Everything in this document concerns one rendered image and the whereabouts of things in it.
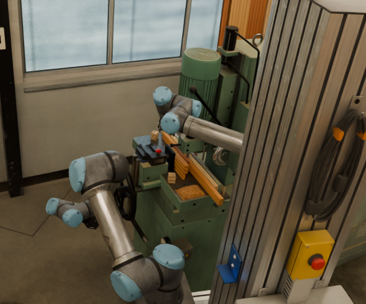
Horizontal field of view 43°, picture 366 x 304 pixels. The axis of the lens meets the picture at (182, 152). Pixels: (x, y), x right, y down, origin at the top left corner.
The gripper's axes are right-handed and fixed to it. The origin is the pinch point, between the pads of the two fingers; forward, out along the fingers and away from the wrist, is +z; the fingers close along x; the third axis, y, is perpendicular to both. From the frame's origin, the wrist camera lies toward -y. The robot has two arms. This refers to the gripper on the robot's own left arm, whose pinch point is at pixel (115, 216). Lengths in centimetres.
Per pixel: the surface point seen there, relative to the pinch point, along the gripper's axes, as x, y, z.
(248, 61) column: 3, -96, 12
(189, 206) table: 19.5, -26.9, 17.7
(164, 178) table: -0.2, -27.9, 12.5
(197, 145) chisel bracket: -4, -49, 21
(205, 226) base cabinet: 15.4, -16.5, 40.7
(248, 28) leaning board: -127, -114, 112
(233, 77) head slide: -1, -87, 12
